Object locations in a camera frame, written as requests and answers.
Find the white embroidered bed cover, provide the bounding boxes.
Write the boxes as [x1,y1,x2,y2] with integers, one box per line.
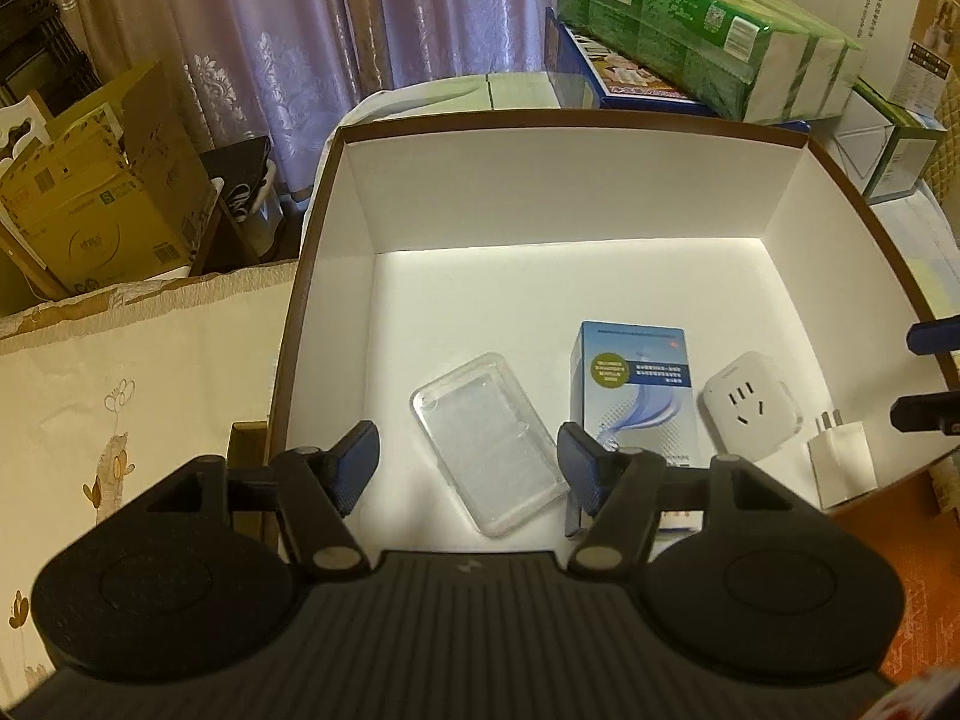
[2,263,296,706]

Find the blue medicine box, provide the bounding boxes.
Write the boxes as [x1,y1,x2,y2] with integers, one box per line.
[561,319,706,540]

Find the green white carton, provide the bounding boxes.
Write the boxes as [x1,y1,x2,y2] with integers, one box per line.
[811,80,947,205]

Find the black folding cart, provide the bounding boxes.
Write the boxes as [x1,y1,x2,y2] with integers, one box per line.
[2,0,101,115]

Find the red Motul cardboard sheet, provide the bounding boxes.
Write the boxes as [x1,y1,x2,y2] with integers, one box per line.
[832,454,958,683]

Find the green tissue pack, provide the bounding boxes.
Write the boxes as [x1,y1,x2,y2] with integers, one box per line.
[556,0,866,125]

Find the brown cardboard box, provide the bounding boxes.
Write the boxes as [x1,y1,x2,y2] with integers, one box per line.
[2,62,217,294]

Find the white cube power socket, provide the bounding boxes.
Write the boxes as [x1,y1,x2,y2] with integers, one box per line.
[701,351,804,461]

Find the purple curtain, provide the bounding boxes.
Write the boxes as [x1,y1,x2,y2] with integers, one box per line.
[53,0,551,192]

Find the plaid blue green cloth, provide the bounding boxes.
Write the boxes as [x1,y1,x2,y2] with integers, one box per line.
[872,182,960,319]

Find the quilted beige chair cover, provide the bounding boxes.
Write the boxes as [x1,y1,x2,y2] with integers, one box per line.
[924,103,958,238]

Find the white charger plug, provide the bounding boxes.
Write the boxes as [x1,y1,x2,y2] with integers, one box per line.
[807,410,878,511]

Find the black bin with bag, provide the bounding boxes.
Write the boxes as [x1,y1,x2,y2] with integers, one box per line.
[192,137,285,275]

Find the brown storage box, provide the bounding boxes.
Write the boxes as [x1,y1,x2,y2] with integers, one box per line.
[270,109,958,551]

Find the clear plastic case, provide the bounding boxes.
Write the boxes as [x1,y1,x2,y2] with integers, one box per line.
[410,353,566,538]

